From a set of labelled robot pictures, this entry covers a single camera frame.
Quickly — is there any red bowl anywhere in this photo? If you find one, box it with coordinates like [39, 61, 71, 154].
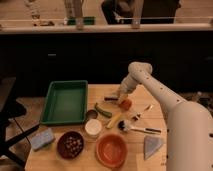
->
[95, 134, 128, 168]

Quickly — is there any blue sponge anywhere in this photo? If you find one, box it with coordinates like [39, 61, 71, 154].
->
[30, 128, 55, 151]

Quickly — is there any green cucumber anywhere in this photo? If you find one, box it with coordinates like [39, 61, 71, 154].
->
[94, 103, 112, 118]

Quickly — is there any yellow banana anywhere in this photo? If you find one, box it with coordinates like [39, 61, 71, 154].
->
[106, 114, 121, 129]

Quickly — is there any green box on shelf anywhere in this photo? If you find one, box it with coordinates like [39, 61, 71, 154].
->
[67, 16, 95, 25]

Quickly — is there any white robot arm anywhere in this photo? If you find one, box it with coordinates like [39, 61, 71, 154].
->
[119, 62, 213, 171]

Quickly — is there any grey folded cloth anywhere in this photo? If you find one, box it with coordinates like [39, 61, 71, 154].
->
[144, 136, 164, 160]

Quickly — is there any black chair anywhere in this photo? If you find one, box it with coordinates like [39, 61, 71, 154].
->
[0, 77, 39, 168]

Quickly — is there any small metal cup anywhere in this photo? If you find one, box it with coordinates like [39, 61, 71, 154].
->
[86, 109, 98, 120]

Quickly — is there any white round lid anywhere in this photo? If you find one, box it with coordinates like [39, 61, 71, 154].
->
[85, 119, 102, 138]

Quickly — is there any green plastic tray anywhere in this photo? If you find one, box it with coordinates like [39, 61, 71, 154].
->
[40, 80, 88, 125]

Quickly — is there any black bristle brush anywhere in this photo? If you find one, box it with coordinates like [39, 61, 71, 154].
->
[118, 120, 160, 134]

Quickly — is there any dark bowl with nuts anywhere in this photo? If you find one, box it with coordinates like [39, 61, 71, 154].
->
[57, 131, 84, 159]

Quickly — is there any small metal spoon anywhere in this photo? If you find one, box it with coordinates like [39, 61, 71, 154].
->
[131, 105, 153, 121]

